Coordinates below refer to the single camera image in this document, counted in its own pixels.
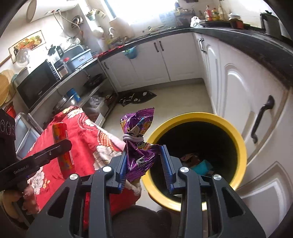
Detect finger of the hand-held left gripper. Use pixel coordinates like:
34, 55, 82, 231
24, 139, 73, 168

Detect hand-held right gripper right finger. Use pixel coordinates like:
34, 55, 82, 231
160, 145, 266, 238

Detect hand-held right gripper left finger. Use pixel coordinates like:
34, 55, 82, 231
26, 149, 129, 238

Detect yellow trash bin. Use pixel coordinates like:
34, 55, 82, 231
142, 112, 248, 211

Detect purple snack packet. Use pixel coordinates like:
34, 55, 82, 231
120, 107, 159, 183

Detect blue mesh scrubber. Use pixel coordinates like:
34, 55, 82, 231
191, 160, 213, 175

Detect person's left hand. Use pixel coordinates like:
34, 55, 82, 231
1, 182, 40, 218

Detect white plastic drawer unit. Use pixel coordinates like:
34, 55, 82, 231
15, 112, 44, 158

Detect brown snack wrapper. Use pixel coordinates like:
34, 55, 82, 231
181, 153, 202, 166

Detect red floral blanket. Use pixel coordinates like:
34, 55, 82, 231
22, 106, 147, 229

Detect dark cloth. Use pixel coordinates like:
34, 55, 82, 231
110, 205, 172, 238

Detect steel pot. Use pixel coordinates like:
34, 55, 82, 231
53, 94, 77, 112

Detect round bamboo board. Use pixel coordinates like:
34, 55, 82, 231
0, 70, 15, 107

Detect black microwave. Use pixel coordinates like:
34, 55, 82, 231
16, 59, 62, 110

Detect blue cylindrical container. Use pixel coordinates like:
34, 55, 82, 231
67, 88, 81, 102

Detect clear plastic box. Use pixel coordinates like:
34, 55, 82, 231
82, 96, 109, 115

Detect black floor mat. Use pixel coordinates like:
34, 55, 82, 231
118, 91, 157, 107

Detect black pan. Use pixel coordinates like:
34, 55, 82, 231
84, 74, 103, 88

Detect clear round food cover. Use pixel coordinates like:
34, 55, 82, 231
14, 49, 31, 64

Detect stainless steel shelf rack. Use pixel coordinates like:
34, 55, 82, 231
14, 55, 119, 129

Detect black blender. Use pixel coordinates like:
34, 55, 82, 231
48, 44, 69, 78

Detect white kitchen cabinets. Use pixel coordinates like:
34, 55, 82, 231
98, 32, 293, 229

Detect blue hanging bin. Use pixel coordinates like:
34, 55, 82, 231
125, 47, 138, 59

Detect white water heater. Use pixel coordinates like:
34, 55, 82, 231
25, 0, 80, 23

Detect beige cutting board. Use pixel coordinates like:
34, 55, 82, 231
109, 17, 135, 39

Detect clear plastic bag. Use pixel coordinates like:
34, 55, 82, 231
190, 16, 203, 28

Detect light blue drawer organizer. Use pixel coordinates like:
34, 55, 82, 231
160, 10, 177, 24

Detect dark red jar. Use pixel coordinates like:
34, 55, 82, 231
230, 18, 244, 29

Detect bright window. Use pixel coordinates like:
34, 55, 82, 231
103, 0, 165, 25

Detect grey metal pot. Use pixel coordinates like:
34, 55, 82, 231
260, 11, 283, 39

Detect fruit wall picture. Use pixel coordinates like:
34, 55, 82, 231
9, 31, 44, 56

